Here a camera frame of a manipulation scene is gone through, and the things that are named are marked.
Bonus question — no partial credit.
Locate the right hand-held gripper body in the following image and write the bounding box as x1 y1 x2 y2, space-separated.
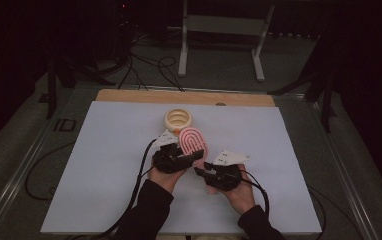
204 149 252 193

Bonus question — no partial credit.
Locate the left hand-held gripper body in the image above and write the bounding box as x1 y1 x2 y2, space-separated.
151 130 194 175

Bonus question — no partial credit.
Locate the pink hair brush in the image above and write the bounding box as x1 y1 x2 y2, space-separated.
177 126 219 196

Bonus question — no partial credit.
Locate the cream ribbed cup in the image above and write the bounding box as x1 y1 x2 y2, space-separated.
163 108 194 136

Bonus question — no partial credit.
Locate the person's left hand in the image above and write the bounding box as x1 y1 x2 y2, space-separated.
148 156 189 195

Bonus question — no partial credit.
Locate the person's right hand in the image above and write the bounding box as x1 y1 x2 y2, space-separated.
219 163 257 216

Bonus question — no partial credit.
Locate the pale blue table mat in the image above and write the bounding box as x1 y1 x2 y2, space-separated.
39 100 323 235

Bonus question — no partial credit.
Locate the black stand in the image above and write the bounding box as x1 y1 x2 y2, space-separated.
44 54 117 120
268 33 337 134

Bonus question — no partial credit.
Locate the white metal stand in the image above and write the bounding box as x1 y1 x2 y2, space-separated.
177 0 276 83

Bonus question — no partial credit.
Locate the dark equipment with red light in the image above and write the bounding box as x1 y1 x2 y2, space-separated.
107 0 138 68

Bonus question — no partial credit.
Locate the left hand-held gripper cable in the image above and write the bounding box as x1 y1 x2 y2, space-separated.
66 138 159 240

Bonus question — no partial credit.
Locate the hand-held gripper cable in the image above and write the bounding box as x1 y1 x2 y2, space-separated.
240 169 271 219
66 138 159 240

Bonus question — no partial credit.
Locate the right hand-held gripper cable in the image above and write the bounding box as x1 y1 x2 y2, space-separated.
240 169 271 219

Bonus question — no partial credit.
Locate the black cable bundle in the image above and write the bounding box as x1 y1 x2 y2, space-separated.
116 31 186 93

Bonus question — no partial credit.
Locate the black floor cable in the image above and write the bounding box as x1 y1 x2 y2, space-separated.
24 142 77 202
307 184 362 236

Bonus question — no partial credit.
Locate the black floor bracket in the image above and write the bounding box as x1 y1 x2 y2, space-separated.
53 118 78 133

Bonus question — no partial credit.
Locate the aluminium frame rail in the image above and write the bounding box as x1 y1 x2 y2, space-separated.
0 87 77 240
307 96 382 240

